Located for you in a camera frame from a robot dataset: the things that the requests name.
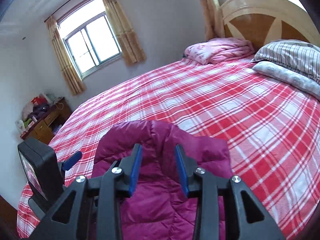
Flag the magenta puffer jacket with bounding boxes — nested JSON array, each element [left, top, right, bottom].
[[92, 120, 232, 239]]

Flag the left beige curtain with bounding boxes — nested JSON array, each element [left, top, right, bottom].
[[46, 16, 86, 96]]

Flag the wooden headboard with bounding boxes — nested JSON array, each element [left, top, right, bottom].
[[220, 0, 319, 50]]

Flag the brown wooden desk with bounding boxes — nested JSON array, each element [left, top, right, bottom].
[[20, 97, 72, 145]]

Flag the beige curtain by headboard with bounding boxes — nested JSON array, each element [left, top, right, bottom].
[[200, 0, 225, 41]]

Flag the pink floral folded blanket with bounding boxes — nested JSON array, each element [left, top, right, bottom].
[[184, 37, 255, 65]]

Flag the right beige curtain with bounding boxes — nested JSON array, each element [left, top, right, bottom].
[[103, 0, 146, 66]]

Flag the clutter pile on desk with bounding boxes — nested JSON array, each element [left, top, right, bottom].
[[15, 93, 57, 134]]

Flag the window with metal frame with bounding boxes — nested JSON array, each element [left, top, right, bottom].
[[58, 0, 121, 78]]

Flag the striped pillow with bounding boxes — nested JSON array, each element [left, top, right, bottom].
[[253, 40, 320, 83]]

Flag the red plaid bed cover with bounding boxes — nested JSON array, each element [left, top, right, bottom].
[[16, 56, 320, 240]]

